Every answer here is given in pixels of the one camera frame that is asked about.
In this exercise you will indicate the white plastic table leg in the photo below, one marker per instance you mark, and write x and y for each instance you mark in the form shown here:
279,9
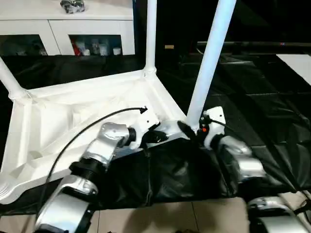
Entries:
151,36
211,53
9,80
3,189

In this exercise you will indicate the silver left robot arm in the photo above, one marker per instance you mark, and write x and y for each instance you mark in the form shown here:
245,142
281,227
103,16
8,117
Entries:
107,143

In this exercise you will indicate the black glossy mat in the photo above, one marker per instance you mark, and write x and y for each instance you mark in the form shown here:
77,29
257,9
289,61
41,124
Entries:
255,97

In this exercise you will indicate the small yellow label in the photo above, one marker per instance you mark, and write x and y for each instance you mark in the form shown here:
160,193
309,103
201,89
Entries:
169,46

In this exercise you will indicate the small white jar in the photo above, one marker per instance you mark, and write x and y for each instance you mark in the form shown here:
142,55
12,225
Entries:
116,51

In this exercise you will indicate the black horizontal bar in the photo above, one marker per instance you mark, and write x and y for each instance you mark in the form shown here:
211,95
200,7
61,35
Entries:
255,43

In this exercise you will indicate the red white bottle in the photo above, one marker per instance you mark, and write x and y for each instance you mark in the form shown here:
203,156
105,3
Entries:
77,49

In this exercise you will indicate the black backdrop cloth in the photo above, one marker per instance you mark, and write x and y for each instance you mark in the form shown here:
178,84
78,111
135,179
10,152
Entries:
255,19

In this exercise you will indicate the white glass-door cabinet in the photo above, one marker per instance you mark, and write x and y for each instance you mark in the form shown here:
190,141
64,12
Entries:
85,26

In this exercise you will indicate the dark object on cabinet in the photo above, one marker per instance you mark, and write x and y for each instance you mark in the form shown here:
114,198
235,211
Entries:
73,5

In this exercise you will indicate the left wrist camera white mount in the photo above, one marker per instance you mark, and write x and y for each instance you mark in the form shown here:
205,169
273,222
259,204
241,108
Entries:
145,120

